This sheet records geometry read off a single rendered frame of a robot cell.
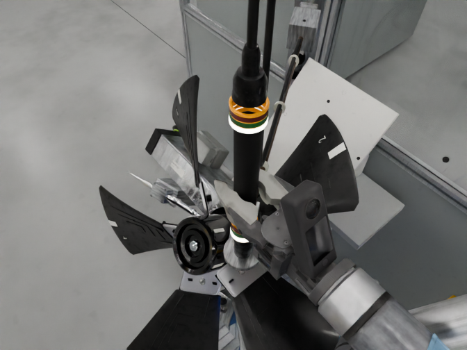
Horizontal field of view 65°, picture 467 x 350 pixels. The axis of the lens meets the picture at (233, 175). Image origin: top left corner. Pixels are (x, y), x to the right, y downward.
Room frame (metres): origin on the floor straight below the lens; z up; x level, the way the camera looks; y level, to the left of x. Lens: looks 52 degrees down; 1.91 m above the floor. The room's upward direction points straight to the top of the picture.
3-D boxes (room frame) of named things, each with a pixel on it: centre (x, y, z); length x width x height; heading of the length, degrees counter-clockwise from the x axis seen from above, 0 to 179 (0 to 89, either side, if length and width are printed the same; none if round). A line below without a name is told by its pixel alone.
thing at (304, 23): (0.90, -0.19, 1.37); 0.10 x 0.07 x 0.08; 164
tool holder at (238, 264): (0.31, -0.02, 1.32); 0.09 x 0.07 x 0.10; 164
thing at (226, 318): (0.33, 0.00, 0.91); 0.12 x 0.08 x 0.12; 129
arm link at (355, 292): (0.16, -0.14, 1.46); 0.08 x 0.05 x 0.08; 129
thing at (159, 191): (0.57, 0.20, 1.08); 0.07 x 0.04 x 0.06; 50
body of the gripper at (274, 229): (0.22, -0.09, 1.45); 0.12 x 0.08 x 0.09; 39
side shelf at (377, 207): (0.74, -0.37, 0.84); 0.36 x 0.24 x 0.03; 39
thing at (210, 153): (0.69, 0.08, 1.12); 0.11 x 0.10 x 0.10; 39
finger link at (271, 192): (0.32, -0.04, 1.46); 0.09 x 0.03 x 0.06; 29
